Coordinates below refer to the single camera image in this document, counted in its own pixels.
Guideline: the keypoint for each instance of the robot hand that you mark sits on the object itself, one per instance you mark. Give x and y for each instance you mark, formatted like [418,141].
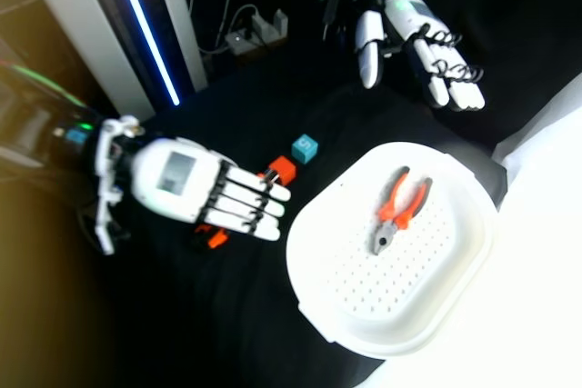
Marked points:
[409,11]
[182,179]

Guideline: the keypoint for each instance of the white perforated plastic tray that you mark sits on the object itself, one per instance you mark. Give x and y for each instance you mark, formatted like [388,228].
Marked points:
[409,297]

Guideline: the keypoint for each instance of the orange block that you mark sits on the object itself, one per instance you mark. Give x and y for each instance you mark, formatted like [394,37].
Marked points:
[283,170]

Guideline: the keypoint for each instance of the blue number block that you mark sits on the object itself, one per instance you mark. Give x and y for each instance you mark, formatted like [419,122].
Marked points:
[304,149]

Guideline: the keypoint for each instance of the black table cloth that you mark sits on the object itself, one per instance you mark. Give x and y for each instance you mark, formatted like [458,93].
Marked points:
[227,315]

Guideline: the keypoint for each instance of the blue-white LED light strip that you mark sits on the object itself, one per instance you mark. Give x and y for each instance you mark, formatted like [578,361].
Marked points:
[145,29]

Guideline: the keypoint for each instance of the white power strip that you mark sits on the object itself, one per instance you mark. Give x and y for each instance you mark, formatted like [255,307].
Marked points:
[254,36]

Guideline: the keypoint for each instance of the white pillar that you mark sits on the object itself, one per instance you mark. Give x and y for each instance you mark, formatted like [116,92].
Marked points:
[91,42]

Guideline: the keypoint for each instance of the white sheet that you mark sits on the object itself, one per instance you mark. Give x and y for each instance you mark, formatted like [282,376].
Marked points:
[536,247]

